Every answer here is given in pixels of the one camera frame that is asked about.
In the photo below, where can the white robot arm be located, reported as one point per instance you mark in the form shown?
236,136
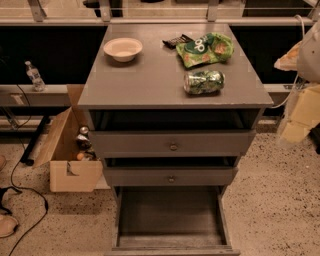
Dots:
304,58

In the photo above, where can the cardboard box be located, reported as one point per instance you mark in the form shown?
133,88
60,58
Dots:
69,170

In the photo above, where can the grey drawer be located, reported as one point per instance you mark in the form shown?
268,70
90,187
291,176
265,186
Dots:
170,221
169,176
134,144

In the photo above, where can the items inside cardboard box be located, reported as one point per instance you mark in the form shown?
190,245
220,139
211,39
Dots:
86,151

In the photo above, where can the dark snack bar wrapper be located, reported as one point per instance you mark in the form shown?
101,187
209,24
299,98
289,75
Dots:
172,43

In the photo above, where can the green chip bag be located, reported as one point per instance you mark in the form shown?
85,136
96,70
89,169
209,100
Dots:
208,49

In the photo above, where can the top grey drawer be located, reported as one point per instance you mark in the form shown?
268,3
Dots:
134,144

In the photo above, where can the clear water bottle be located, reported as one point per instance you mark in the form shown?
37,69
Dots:
35,77

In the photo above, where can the white bowl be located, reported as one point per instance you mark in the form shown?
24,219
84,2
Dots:
123,49

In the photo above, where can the green soda can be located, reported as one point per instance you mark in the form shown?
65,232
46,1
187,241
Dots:
203,82

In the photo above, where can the grey drawer cabinet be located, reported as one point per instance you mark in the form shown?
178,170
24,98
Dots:
147,94

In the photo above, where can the shoe at left edge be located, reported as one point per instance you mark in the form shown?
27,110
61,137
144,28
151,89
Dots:
8,224

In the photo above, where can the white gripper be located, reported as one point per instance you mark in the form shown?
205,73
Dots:
310,61

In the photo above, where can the middle grey drawer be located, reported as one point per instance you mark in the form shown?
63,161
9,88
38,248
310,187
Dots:
169,176

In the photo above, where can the bottom grey drawer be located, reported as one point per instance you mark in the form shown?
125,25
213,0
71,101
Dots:
170,221

